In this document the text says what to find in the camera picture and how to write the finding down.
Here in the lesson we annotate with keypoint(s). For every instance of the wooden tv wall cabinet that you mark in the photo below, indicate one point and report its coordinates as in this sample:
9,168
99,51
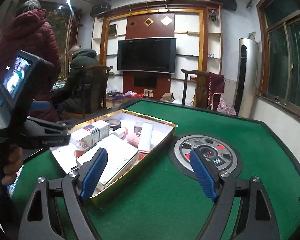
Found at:
196,25

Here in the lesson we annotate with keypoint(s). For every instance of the round black tape roll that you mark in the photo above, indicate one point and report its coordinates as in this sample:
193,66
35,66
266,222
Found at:
114,124

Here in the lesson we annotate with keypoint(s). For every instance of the round silver table centre panel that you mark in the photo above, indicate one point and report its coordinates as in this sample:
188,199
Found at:
222,154

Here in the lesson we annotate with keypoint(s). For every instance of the seated person green jacket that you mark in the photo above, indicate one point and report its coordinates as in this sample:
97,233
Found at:
76,93

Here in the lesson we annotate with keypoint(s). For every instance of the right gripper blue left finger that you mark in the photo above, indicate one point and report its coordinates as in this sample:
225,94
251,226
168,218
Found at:
90,173

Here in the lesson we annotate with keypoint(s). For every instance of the pink fluffy item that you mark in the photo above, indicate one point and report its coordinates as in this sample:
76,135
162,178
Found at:
133,139

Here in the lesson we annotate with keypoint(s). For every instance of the large white medicine box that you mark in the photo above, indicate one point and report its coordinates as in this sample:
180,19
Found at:
120,156

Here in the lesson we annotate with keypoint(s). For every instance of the wooden chair with cloth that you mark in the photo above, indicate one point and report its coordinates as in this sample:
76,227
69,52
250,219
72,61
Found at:
208,92

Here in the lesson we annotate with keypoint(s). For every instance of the dark wooden chair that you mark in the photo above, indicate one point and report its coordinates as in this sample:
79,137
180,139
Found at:
97,98

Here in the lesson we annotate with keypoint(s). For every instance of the small grey box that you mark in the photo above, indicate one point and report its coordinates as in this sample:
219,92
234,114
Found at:
138,128

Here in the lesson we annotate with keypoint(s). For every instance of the black flat television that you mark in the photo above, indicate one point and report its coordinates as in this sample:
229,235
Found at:
155,54

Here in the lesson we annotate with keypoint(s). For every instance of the window with brown frame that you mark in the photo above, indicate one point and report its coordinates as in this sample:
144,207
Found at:
280,37

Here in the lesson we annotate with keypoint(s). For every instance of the blue white medicine box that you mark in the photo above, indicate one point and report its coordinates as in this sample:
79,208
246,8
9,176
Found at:
89,135

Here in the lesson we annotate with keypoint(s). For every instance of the silver standing air conditioner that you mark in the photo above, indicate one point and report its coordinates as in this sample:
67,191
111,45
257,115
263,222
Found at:
246,77

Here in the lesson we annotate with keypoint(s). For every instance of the person in maroon jacket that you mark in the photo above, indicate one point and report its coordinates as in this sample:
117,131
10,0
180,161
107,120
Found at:
29,34

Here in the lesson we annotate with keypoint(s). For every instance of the white pill bottle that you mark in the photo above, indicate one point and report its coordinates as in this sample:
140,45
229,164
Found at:
121,132

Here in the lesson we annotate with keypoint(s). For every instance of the person's left hand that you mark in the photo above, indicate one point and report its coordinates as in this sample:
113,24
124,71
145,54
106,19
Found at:
15,162

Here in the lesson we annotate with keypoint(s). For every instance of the gold cardboard tray box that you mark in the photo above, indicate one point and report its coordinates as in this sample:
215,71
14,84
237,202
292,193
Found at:
162,133

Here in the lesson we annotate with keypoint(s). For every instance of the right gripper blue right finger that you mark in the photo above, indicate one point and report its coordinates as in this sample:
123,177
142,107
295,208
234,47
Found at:
206,174

